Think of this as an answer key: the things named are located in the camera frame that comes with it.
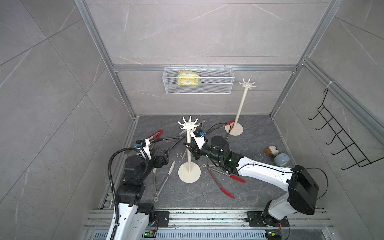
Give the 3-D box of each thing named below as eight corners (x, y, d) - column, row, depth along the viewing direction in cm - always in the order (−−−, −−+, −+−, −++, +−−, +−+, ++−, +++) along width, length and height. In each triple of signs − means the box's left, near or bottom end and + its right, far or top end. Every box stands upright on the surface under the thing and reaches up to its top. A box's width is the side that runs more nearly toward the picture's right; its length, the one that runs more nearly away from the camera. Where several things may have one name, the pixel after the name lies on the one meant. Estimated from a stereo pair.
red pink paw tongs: (148, 141, 106) (147, 138, 103) (160, 130, 113) (159, 127, 110) (152, 144, 105) (151, 141, 102) (164, 133, 111) (163, 130, 108)
